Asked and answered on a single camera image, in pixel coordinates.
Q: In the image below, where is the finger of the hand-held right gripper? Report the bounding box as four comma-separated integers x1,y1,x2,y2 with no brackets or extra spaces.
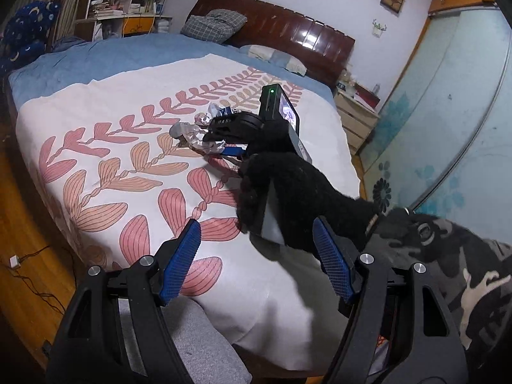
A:
208,113,260,137
202,131,251,157

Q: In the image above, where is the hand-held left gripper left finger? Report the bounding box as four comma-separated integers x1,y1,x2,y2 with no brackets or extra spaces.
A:
46,219,201,384

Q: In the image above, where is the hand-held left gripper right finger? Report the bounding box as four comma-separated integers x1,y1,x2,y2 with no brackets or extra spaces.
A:
312,216,468,384

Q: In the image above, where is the blue snack packet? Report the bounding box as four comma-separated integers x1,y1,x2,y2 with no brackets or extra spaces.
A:
207,103,236,120

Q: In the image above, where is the pile of plastic trash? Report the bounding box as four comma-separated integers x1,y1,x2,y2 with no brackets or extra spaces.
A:
182,112,225,155

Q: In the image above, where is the grey scrap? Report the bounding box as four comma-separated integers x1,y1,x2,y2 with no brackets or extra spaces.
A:
169,122,193,139

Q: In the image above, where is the person's right forearm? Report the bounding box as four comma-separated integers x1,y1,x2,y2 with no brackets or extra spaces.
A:
366,208,512,353

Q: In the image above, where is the person's right hand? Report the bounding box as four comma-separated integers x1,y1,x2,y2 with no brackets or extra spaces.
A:
236,122,380,254

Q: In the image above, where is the white and blue pillow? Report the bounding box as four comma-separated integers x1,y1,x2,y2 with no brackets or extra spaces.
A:
239,44,308,76

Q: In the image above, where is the dark wooden headboard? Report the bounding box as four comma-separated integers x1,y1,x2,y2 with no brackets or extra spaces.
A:
187,0,356,86

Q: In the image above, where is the light wooden nightstand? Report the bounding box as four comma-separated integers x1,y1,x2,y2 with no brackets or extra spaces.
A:
334,88,380,155

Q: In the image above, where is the leaf-print white blanket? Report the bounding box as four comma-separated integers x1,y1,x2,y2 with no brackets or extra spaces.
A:
16,53,363,372

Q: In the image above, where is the person's grey trouser leg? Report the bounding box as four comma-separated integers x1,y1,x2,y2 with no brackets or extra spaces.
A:
118,296,252,384

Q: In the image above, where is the red box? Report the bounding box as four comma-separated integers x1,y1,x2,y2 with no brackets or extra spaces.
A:
354,84,380,108

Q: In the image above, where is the grey checked pillow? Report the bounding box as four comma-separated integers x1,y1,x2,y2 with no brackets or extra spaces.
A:
181,9,248,44

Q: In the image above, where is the orange drawer cabinet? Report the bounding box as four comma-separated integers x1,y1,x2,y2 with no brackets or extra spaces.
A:
122,16,155,36

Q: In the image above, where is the blue bed sheet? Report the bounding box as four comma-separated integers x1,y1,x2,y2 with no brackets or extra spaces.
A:
8,33,334,107

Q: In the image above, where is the floral sliding wardrobe door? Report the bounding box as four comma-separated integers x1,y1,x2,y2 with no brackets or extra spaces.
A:
360,6,512,233

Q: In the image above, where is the white bookshelf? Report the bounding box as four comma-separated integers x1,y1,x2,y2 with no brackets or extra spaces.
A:
74,0,172,41

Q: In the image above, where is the beige curtain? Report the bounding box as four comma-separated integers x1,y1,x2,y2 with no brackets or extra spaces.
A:
24,0,92,49

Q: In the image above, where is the blue star-print cloth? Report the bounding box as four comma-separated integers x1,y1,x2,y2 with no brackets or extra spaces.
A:
0,0,62,73

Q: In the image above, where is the thin floor cable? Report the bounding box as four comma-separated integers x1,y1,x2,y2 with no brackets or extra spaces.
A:
8,246,67,316

